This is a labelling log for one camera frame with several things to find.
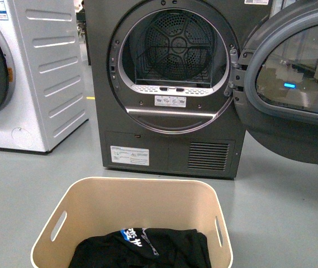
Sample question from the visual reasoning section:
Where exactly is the beige plastic laundry hamper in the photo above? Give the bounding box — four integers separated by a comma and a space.
31, 177, 233, 267

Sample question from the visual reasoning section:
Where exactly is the dark grey dryer machine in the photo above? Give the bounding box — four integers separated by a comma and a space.
85, 0, 273, 179

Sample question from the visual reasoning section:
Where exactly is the black printed t-shirt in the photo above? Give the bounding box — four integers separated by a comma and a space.
69, 228, 211, 267

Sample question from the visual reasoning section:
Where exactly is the white washing machine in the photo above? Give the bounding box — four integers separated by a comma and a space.
0, 1, 88, 154

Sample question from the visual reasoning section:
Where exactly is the round dryer door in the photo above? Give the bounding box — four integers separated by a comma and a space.
234, 1, 318, 165

